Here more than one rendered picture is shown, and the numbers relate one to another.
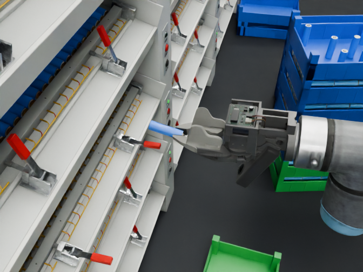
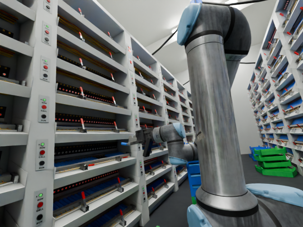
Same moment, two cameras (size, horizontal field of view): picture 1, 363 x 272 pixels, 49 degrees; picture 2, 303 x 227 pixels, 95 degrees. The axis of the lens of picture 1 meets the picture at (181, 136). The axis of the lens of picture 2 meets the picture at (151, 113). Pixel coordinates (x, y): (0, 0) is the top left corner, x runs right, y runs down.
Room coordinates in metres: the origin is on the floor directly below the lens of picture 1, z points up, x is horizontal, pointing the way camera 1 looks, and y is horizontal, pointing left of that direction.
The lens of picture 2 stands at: (-0.34, -0.38, 0.59)
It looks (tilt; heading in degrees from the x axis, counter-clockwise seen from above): 12 degrees up; 13
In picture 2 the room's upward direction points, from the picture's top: 7 degrees counter-clockwise
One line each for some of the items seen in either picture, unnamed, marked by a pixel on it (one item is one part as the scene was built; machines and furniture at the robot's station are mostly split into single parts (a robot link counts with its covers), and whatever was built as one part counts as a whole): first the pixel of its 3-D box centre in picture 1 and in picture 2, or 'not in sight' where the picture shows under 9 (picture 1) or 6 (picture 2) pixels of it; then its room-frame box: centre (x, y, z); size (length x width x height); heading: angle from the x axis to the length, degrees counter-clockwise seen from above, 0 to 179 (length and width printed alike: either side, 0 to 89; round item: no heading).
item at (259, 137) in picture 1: (259, 133); (146, 136); (0.49, -0.13, 0.63); 0.12 x 0.08 x 0.09; 77
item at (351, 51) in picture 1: (353, 47); not in sight; (0.95, -0.47, 0.52); 0.02 x 0.02 x 0.06
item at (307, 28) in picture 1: (306, 34); not in sight; (1.01, -0.36, 0.52); 0.02 x 0.02 x 0.06
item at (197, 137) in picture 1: (196, 136); (130, 140); (0.49, -0.03, 0.62); 0.09 x 0.03 x 0.06; 81
